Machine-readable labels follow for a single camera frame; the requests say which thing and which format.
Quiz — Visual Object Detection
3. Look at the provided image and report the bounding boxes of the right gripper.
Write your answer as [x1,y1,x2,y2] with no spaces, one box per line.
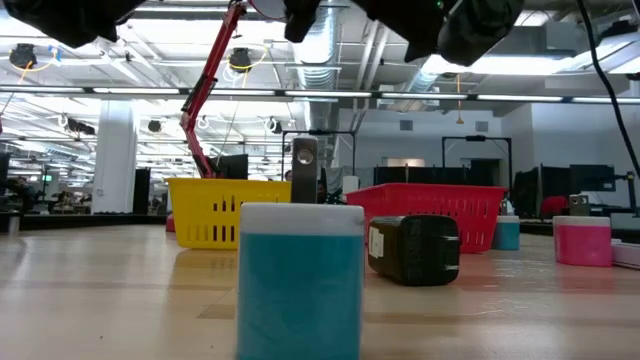
[283,0,446,64]

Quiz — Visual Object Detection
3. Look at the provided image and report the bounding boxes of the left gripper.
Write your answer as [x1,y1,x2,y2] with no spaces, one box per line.
[62,0,147,50]

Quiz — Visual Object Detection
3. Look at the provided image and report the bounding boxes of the yellow plastic basket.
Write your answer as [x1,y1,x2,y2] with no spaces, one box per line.
[166,177,293,251]

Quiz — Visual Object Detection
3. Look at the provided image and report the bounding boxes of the red plastic basket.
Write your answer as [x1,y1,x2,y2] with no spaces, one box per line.
[345,182,507,255]

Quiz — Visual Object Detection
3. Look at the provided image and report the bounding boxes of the black power adapter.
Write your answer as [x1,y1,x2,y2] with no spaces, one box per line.
[367,214,462,288]

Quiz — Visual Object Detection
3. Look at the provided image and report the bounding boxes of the teal white-topped cube charger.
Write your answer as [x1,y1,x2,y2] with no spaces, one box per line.
[491,198,522,252]
[236,135,367,360]

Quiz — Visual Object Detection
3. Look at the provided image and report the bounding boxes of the pink white-topped cube charger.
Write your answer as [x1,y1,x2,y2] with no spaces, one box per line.
[552,193,613,268]

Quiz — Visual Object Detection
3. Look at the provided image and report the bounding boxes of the white rectangular device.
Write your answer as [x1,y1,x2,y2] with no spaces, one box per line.
[611,238,640,271]

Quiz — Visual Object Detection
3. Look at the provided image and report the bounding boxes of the red office chair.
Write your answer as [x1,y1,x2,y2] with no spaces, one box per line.
[541,195,570,219]

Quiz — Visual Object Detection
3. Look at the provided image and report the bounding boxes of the long horizontal light bar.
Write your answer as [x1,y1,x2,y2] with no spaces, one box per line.
[0,84,640,105]

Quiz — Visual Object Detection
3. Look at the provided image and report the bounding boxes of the white building column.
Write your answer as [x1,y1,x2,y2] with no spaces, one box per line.
[90,102,139,215]

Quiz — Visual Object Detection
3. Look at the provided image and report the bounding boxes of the black monitor behind lamp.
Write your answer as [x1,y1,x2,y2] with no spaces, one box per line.
[209,153,250,180]

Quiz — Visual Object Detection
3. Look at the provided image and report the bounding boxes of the black tall cabinet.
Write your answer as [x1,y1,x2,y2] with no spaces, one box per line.
[132,168,152,215]

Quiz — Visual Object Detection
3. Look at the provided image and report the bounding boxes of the black low partition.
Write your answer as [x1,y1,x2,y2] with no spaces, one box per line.
[372,158,501,187]

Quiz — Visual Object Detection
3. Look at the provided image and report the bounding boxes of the black desk monitors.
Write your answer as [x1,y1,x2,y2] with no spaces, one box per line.
[513,163,617,221]

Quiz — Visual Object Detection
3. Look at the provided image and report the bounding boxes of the silver spiral ventilation duct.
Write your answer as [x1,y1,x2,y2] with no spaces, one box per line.
[288,0,343,91]

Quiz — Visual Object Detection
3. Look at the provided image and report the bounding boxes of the hanging camera with yellow cable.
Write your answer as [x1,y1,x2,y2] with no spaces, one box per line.
[223,42,271,75]
[8,42,64,71]

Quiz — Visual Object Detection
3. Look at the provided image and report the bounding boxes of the silver slanted ventilation duct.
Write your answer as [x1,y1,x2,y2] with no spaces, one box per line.
[404,52,454,94]

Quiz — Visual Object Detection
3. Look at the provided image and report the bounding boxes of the yellow hanging cord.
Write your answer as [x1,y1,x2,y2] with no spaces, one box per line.
[453,73,465,126]

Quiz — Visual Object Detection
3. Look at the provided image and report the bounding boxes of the black hanging cable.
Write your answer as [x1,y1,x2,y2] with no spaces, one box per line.
[574,0,640,179]

